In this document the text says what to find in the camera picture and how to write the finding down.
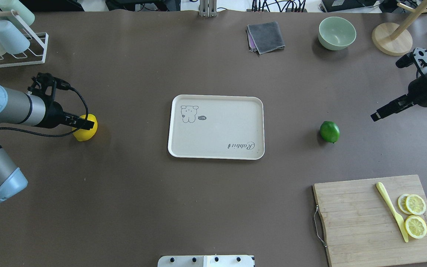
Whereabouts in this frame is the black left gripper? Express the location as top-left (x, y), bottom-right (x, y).
top-left (44, 101), bottom-right (95, 130)

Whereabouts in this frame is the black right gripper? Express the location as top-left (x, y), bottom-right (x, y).
top-left (370, 74), bottom-right (427, 122)

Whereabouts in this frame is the yellow lemon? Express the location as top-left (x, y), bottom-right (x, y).
top-left (72, 113), bottom-right (98, 142)

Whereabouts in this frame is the green lime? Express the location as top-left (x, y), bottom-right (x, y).
top-left (319, 121), bottom-right (340, 144)

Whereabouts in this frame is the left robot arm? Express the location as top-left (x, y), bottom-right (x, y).
top-left (0, 73), bottom-right (97, 203)

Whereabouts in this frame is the cream rabbit tray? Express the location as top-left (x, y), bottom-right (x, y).
top-left (167, 95), bottom-right (265, 160)

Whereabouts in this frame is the wooden mug tree stand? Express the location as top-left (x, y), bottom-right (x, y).
top-left (371, 0), bottom-right (427, 56)

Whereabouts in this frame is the yellow plastic knife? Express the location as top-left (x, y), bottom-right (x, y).
top-left (376, 182), bottom-right (409, 242)

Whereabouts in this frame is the mint green bowl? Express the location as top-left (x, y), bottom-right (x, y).
top-left (318, 17), bottom-right (357, 51)

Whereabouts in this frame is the light blue plastic cup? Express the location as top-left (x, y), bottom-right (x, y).
top-left (0, 20), bottom-right (30, 55)

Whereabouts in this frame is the lemon slice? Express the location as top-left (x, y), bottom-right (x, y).
top-left (405, 194), bottom-right (427, 216)
top-left (397, 194), bottom-right (412, 215)
top-left (405, 215), bottom-right (427, 239)

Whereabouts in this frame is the mint green plastic cup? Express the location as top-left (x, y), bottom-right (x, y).
top-left (0, 0), bottom-right (35, 26)

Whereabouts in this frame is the bamboo cutting board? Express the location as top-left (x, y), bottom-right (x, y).
top-left (313, 175), bottom-right (427, 267)

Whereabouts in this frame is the grey folded cloth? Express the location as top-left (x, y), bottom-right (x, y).
top-left (246, 21), bottom-right (285, 55)

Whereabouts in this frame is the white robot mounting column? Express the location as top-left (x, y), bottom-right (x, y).
top-left (157, 255), bottom-right (255, 267)

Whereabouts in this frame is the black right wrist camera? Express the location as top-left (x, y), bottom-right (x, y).
top-left (395, 47), bottom-right (427, 75)

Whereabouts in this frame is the white wire cup rack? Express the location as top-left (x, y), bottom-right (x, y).
top-left (0, 9), bottom-right (49, 68)

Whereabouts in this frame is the aluminium frame post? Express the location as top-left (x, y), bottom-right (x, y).
top-left (199, 0), bottom-right (217, 17)

